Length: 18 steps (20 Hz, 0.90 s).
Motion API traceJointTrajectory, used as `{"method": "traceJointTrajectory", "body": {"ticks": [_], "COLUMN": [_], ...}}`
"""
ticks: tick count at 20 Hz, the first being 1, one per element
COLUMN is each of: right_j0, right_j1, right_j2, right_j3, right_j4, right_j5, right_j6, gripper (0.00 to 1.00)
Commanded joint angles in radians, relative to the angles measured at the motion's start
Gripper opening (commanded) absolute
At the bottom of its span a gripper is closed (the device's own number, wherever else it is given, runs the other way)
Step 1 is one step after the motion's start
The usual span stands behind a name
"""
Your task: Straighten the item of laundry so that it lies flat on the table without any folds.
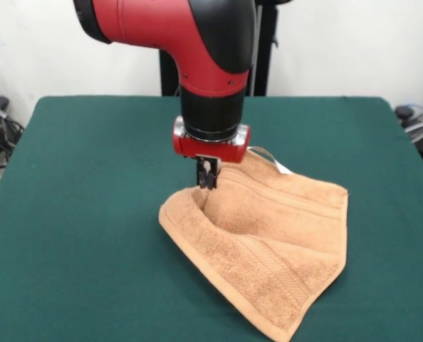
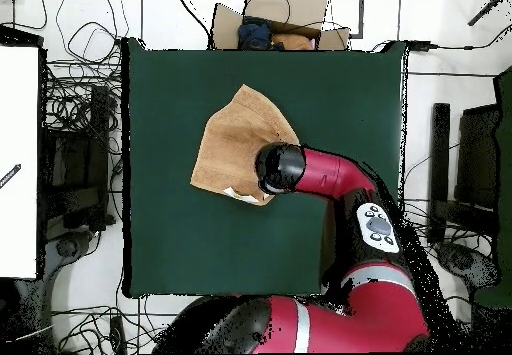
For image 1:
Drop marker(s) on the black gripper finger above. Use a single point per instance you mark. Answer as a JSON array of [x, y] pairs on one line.
[[201, 172], [214, 174]]

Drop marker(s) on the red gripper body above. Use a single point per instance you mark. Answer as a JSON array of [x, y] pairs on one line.
[[211, 149]]

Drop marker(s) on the tan terry towel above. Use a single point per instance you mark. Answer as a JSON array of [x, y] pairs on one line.
[[268, 242]]

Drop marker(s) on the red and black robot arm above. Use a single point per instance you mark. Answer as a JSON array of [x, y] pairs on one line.
[[183, 35]]

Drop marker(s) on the dark green table cloth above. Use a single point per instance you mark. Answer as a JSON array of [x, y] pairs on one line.
[[72, 213]]

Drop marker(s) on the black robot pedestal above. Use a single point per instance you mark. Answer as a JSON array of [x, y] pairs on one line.
[[265, 53]]

